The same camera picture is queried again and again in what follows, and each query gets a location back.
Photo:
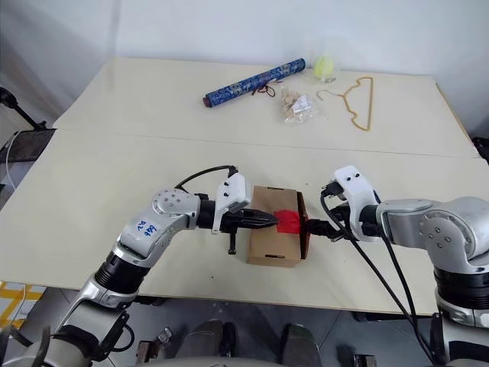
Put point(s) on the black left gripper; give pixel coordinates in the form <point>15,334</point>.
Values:
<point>235,221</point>

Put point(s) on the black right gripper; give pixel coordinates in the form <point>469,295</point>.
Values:
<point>342,218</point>

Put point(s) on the brown cardboard box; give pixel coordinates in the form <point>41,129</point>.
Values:
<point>267,244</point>

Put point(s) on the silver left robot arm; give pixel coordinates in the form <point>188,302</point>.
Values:
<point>153,229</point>

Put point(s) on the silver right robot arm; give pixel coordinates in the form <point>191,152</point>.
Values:
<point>439,225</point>

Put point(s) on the red tape patch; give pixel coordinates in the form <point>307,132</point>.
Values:
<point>288,222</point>

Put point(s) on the dark rounded shape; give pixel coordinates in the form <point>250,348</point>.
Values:
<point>302,344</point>
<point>210,340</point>

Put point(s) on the clear bag of wooden pieces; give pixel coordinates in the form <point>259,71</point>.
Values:
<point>296,107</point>

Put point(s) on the blue patterned scroll roll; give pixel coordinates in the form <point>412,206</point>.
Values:
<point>254,81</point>

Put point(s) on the clear glass cup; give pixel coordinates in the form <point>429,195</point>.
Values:
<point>333,74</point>

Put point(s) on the dark mesh tray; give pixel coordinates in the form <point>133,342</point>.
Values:
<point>32,145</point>

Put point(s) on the black tripod stand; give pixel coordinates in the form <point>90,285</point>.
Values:
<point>23,112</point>

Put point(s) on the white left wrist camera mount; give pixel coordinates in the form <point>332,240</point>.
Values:
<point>237,191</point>

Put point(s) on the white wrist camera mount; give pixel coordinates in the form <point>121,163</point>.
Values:
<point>357,191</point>
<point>237,191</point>

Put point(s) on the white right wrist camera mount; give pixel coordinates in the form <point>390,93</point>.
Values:
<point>357,191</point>

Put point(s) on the metal caster bracket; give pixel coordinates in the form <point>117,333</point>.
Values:
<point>154,344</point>
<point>364,360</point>

